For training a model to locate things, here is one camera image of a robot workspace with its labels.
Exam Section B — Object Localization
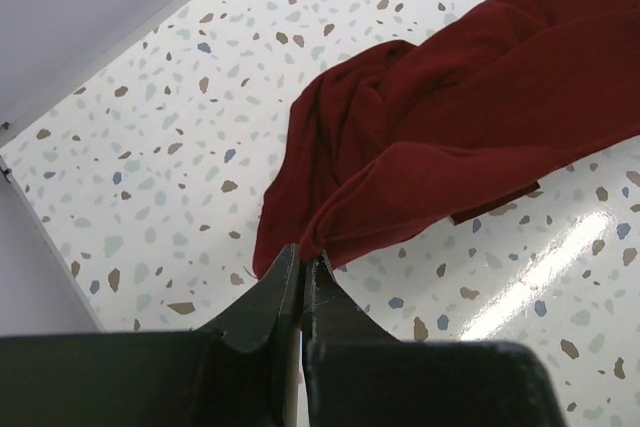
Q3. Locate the dark red t-shirt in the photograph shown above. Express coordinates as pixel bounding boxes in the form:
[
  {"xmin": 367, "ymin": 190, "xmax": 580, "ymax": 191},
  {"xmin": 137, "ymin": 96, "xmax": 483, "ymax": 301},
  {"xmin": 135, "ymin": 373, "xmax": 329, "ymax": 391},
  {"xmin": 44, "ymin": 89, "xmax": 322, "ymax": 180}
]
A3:
[{"xmin": 253, "ymin": 0, "xmax": 639, "ymax": 276}]

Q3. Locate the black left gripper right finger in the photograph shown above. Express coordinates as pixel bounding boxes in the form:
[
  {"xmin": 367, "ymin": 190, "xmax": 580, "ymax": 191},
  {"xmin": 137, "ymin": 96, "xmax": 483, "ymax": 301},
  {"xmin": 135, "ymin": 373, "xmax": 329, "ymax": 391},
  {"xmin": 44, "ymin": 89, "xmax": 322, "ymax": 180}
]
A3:
[{"xmin": 302, "ymin": 254, "xmax": 553, "ymax": 426}]

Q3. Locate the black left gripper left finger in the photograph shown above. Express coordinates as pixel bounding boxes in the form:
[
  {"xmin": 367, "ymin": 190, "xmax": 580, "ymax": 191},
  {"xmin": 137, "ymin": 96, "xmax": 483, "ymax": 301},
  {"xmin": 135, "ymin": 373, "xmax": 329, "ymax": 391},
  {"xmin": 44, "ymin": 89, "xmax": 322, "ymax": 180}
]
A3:
[{"xmin": 1, "ymin": 244, "xmax": 303, "ymax": 426}]

